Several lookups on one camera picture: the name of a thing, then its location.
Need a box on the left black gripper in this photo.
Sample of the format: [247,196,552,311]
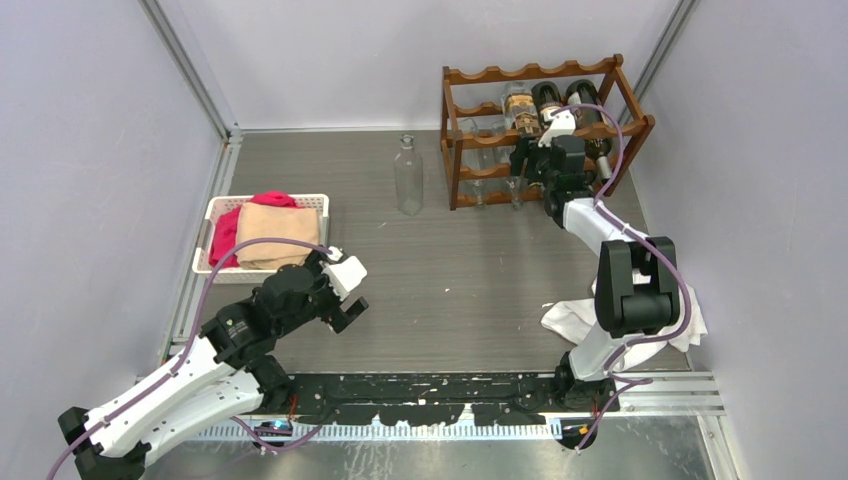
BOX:
[275,246,367,337]

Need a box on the clear whisky bottle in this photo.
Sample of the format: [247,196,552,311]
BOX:
[502,81,541,136]

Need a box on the green wine bottle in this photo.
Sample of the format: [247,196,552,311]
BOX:
[565,79,613,183]
[531,81,563,128]

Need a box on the green wine bottle front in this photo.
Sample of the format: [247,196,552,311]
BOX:
[565,79,613,183]

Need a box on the tall clear glass bottle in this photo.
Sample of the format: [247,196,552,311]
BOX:
[393,134,424,216]

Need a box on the blue square glass bottle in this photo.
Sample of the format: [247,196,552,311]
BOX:
[517,135,538,159]

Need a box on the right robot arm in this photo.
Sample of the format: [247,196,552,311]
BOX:
[510,135,680,411]

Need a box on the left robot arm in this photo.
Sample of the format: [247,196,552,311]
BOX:
[58,256,368,479]

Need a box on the wooden wine rack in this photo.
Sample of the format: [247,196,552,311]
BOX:
[440,54,656,211]

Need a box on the beige folded cloth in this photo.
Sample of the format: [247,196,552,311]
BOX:
[236,202,320,270]

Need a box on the red cloth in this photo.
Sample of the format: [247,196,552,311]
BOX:
[209,191,297,268]

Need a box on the white plastic basket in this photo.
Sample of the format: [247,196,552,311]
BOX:
[191,193,330,285]

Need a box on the white cloth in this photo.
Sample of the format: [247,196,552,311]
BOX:
[541,285,708,372]

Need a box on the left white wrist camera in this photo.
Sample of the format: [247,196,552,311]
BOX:
[322,246,367,301]

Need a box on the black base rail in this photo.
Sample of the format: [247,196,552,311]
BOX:
[256,372,614,427]

